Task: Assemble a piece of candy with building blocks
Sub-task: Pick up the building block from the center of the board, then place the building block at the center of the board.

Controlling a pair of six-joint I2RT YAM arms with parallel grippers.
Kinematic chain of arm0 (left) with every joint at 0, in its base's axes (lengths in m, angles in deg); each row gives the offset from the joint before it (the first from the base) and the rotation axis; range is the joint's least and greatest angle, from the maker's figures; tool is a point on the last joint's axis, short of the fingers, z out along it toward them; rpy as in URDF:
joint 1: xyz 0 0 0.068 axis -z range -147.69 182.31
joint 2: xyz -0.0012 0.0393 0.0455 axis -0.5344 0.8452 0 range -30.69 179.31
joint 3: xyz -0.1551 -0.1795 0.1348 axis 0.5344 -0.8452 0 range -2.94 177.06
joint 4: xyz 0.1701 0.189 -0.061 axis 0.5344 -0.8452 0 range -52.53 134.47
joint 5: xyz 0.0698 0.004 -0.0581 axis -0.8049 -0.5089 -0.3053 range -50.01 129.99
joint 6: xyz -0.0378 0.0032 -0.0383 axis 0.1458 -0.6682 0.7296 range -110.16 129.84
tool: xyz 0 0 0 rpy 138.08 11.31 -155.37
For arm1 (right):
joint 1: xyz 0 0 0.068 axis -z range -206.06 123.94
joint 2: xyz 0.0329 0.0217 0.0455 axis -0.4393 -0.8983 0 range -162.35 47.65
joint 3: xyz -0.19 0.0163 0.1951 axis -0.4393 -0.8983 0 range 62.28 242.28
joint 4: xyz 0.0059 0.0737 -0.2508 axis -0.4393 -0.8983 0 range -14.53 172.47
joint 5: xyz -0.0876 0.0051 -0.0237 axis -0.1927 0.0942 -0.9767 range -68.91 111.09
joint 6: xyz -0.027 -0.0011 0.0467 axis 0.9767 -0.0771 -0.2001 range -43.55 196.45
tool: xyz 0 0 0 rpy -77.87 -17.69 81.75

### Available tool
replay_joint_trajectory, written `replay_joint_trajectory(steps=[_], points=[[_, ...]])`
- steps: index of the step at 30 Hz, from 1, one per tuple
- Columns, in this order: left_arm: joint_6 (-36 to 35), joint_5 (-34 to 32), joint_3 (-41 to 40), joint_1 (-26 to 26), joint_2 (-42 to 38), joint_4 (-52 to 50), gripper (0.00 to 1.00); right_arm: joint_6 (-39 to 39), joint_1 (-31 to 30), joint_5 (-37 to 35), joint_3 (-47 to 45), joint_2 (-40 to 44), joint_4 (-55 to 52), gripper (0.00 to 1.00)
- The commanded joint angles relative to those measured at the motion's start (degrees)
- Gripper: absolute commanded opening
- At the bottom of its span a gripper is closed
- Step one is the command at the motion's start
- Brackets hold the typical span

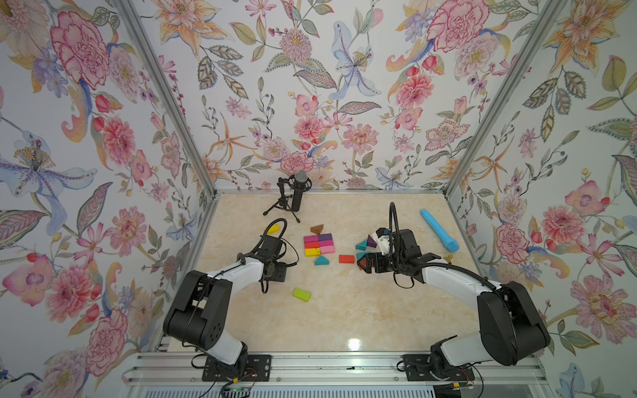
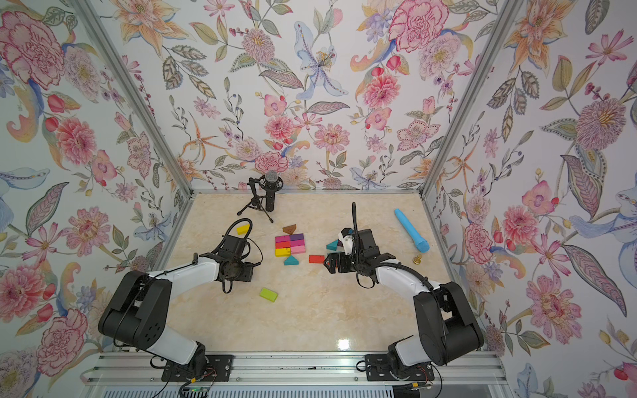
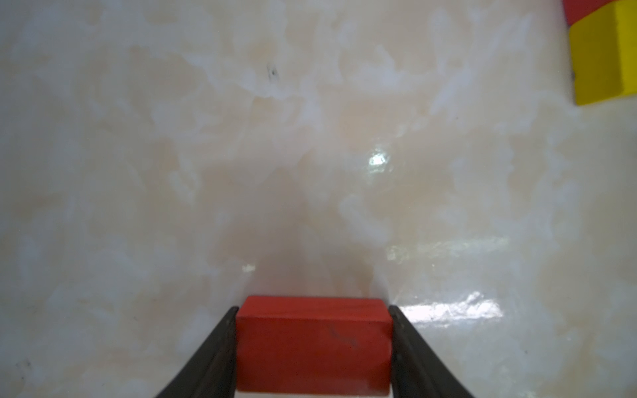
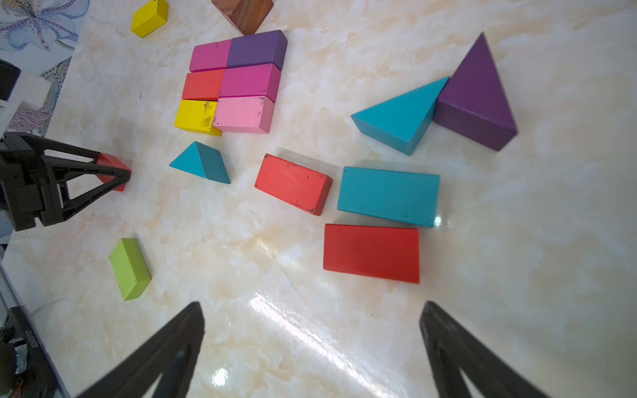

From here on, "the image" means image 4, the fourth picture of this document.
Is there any pink rectangular block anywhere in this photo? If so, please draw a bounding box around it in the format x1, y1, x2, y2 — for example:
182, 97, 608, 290
213, 96, 275, 134

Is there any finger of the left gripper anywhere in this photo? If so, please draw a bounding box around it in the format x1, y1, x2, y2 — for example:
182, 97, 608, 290
18, 133, 101, 164
34, 155, 130, 226

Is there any teal rectangular block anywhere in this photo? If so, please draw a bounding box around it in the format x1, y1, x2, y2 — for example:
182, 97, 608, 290
338, 167, 441, 228

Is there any red block front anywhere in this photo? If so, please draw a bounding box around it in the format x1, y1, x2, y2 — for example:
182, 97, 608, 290
323, 224, 421, 284

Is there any lime green block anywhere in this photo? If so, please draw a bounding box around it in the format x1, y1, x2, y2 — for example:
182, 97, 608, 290
109, 238, 152, 301

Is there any yellow block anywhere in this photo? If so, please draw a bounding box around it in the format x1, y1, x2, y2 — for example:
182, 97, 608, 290
174, 99, 222, 137
131, 0, 169, 38

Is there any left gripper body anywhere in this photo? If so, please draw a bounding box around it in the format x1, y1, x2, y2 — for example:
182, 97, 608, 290
1, 134, 46, 232

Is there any purple triangle block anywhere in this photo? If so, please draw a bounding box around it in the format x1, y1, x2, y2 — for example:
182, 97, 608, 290
434, 33, 519, 151

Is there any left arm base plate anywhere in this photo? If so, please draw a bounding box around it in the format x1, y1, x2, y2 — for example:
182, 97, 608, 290
1, 307, 60, 397

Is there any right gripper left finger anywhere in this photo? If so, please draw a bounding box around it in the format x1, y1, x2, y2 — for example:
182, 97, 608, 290
81, 302, 205, 397

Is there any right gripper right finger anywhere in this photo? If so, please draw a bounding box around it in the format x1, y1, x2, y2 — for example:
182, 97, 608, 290
419, 301, 546, 397

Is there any teal triangle block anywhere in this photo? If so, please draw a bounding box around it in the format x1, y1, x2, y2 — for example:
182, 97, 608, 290
351, 77, 450, 156

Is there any brown triangle block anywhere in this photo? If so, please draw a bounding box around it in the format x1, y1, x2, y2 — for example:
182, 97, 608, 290
211, 0, 274, 36

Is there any red block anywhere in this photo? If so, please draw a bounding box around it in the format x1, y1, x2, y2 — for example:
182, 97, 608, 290
255, 154, 333, 217
90, 153, 131, 185
182, 70, 225, 101
323, 224, 421, 284

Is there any magenta block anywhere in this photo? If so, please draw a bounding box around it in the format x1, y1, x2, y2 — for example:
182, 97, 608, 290
219, 63, 281, 103
189, 40, 232, 73

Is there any purple rectangular block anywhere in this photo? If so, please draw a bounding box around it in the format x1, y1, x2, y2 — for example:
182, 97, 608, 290
227, 30, 288, 71

